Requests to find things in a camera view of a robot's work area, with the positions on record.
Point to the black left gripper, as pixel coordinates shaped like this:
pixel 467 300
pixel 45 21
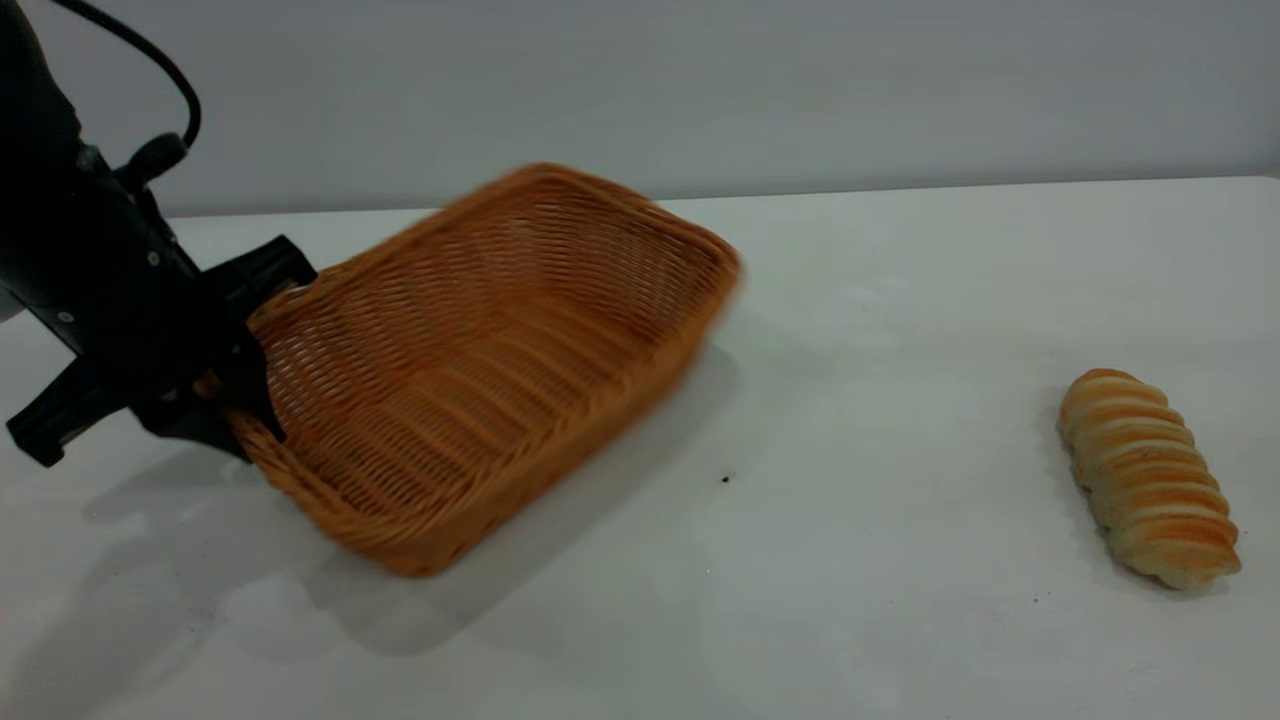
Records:
pixel 110 280

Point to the striped long bread roll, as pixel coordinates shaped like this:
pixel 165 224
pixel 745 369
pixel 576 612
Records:
pixel 1145 480

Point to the orange woven wicker basket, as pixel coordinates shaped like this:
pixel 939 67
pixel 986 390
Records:
pixel 480 370

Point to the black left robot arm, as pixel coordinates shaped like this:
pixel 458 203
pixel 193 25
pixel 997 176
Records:
pixel 30 80

